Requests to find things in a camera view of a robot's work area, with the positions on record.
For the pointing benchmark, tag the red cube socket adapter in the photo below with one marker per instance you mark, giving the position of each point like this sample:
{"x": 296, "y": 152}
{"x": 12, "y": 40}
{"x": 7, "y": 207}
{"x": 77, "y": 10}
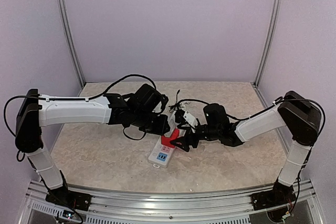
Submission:
{"x": 166, "y": 141}

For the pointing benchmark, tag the white multicolour power strip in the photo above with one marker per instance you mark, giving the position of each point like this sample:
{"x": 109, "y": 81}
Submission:
{"x": 161, "y": 155}

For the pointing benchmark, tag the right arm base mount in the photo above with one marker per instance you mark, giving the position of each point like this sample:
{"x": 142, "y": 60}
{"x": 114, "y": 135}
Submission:
{"x": 272, "y": 198}

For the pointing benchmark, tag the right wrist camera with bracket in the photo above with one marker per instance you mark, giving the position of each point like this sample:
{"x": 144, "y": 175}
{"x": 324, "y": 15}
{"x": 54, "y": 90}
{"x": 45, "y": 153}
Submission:
{"x": 184, "y": 120}

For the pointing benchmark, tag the black power adapter with cable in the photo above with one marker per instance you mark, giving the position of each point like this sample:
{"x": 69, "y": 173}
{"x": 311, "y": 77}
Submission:
{"x": 178, "y": 106}

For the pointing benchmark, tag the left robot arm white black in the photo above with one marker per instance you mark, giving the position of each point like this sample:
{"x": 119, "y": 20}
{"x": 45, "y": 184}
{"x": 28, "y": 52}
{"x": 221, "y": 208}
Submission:
{"x": 143, "y": 109}

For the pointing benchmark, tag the small circuit board with led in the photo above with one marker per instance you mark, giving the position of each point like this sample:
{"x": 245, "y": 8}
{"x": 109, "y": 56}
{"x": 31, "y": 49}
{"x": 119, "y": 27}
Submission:
{"x": 69, "y": 215}

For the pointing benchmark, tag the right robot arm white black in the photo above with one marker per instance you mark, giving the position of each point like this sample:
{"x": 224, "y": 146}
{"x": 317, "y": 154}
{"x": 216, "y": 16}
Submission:
{"x": 304, "y": 118}

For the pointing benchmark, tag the right aluminium frame post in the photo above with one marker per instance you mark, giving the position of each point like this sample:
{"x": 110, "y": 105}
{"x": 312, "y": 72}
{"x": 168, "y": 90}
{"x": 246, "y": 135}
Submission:
{"x": 268, "y": 42}

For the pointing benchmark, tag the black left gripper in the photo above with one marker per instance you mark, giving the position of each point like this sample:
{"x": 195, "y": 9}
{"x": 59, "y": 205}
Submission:
{"x": 161, "y": 129}

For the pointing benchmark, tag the left aluminium frame post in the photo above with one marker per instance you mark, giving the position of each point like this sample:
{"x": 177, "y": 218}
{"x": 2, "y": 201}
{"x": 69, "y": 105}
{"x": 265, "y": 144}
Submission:
{"x": 70, "y": 42}

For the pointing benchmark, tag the front aluminium rail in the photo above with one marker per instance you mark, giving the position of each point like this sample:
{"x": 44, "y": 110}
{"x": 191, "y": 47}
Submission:
{"x": 110, "y": 206}

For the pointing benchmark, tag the aluminium frame post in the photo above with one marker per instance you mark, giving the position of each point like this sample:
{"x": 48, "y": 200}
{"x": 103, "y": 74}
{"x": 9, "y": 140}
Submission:
{"x": 70, "y": 42}
{"x": 268, "y": 42}

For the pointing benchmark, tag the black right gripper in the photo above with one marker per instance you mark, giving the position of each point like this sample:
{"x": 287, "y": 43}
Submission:
{"x": 183, "y": 140}

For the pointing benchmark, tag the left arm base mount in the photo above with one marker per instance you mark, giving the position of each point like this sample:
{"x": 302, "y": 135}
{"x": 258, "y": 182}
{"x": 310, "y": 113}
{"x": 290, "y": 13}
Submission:
{"x": 71, "y": 199}

